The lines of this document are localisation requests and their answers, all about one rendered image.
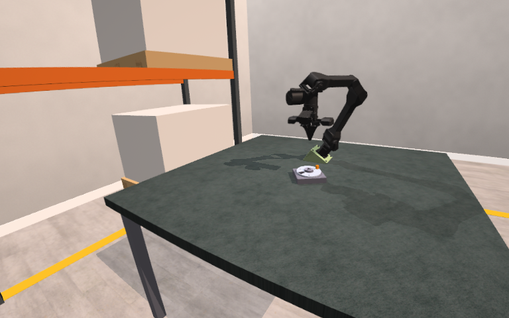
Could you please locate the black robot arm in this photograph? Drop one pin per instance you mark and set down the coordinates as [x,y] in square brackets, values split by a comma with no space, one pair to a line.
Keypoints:
[319,82]

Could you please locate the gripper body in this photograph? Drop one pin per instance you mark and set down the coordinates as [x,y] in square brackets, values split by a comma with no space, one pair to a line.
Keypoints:
[326,121]

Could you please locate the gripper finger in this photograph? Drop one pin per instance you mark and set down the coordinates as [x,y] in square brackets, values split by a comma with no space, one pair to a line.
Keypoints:
[307,129]
[312,130]

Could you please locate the white round plate with holes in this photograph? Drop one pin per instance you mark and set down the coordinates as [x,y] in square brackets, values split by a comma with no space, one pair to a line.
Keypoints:
[316,171]

